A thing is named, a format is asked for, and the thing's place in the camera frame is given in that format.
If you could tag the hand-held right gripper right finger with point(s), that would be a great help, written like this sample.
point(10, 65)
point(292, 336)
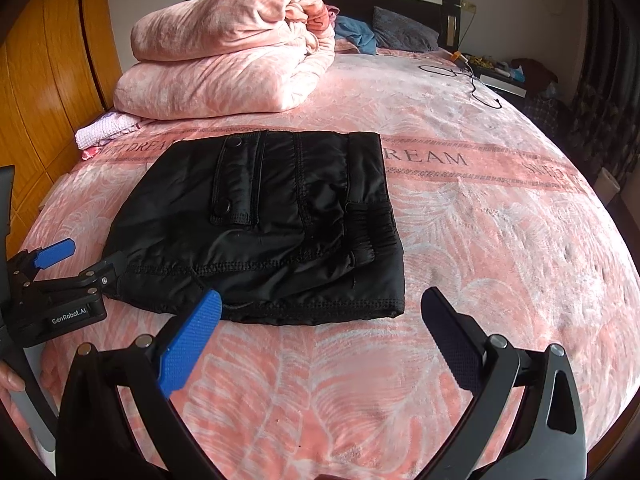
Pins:
point(452, 340)

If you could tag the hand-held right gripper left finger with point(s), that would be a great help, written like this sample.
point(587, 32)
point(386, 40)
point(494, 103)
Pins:
point(192, 345)

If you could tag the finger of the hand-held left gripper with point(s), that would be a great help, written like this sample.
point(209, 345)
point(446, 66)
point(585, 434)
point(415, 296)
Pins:
point(107, 272)
point(55, 252)

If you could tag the black pants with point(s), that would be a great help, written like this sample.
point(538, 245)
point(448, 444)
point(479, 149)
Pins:
point(280, 220)

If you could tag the person's left hand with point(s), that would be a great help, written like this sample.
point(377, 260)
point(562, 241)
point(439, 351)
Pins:
point(10, 379)

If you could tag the pink printed blanket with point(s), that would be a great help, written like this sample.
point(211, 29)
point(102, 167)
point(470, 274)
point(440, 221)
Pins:
point(350, 390)

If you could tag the pink white knitted cloth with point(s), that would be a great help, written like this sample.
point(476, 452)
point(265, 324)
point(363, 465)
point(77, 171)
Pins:
point(105, 127)

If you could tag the wooden wardrobe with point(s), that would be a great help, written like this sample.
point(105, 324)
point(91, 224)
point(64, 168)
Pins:
point(50, 85)

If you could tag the white cylinder bin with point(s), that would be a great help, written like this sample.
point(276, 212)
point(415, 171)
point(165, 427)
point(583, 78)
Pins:
point(610, 185)

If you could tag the folded pink quilt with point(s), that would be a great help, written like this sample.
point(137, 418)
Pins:
point(225, 55)

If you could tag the plaid bag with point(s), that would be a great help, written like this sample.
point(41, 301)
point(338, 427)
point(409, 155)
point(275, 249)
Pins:
point(547, 110)

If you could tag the dark nightstand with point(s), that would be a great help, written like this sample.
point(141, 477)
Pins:
point(502, 84)

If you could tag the orange small object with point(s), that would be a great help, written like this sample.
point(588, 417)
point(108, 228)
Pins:
point(456, 56)

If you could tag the dark patterned curtain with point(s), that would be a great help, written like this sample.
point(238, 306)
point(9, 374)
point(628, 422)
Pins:
point(605, 85)

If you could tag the grey pillow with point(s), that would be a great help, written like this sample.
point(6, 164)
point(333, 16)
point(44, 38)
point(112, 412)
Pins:
point(405, 30)

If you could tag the blue cloth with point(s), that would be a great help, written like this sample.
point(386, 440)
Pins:
point(357, 35)

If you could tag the small pink cloth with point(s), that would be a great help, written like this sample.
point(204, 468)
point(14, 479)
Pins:
point(332, 14)

